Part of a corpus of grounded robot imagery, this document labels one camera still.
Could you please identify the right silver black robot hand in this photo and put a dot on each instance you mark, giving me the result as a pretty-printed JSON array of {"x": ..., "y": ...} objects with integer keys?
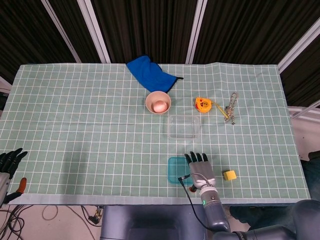
[{"x": 202, "y": 172}]

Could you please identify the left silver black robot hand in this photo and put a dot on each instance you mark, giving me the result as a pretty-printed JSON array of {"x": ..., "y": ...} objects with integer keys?
[{"x": 10, "y": 160}]

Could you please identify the blue plastic lid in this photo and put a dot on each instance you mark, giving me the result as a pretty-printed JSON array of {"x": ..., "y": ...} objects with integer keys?
[{"x": 177, "y": 170}]

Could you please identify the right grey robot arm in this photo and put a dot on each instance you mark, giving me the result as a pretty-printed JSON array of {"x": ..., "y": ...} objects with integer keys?
[{"x": 215, "y": 212}]

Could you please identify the transparent plastic container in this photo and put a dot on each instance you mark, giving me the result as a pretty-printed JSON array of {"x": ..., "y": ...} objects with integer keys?
[{"x": 183, "y": 128}]

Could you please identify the yellow cube block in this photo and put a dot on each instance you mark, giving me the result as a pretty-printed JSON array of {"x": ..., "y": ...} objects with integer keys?
[{"x": 230, "y": 175}]

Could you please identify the orange tape measure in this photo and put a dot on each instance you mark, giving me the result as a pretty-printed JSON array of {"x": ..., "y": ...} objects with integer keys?
[{"x": 203, "y": 105}]

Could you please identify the bystander dark trouser leg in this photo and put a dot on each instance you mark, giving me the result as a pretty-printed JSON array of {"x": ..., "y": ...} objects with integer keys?
[{"x": 260, "y": 213}]

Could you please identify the grey robot torso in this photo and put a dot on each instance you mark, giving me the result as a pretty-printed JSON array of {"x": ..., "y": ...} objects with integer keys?
[{"x": 150, "y": 222}]

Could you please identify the green checked tablecloth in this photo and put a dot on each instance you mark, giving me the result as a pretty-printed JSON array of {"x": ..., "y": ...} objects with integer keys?
[{"x": 75, "y": 125}]

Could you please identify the pink egg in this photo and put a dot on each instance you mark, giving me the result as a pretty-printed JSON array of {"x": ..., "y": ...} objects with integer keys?
[{"x": 160, "y": 106}]

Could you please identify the beige bowl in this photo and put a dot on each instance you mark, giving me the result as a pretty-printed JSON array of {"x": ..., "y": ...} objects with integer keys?
[{"x": 150, "y": 100}]

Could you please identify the black yellow power plug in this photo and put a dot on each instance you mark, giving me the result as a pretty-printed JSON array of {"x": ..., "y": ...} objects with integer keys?
[{"x": 93, "y": 218}]

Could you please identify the bystander blue jeans leg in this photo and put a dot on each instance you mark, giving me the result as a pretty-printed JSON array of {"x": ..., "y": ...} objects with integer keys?
[{"x": 312, "y": 180}]

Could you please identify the blue cloth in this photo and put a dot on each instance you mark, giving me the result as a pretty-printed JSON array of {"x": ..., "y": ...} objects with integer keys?
[{"x": 150, "y": 72}]

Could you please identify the black pleated curtain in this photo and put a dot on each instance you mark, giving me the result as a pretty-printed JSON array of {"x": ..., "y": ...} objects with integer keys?
[{"x": 150, "y": 25}]

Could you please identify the white frame corner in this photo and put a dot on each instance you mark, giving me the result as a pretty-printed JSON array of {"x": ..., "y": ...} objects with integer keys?
[{"x": 3, "y": 83}]

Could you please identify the white metal rail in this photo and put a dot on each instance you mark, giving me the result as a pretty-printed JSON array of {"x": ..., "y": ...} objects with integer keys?
[{"x": 303, "y": 115}]

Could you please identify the thin white frame post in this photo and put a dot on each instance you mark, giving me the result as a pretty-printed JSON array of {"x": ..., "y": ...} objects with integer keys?
[{"x": 61, "y": 32}]

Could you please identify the wide white frame post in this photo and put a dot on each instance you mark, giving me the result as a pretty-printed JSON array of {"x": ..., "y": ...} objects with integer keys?
[
  {"x": 95, "y": 31},
  {"x": 300, "y": 45},
  {"x": 198, "y": 31}
]

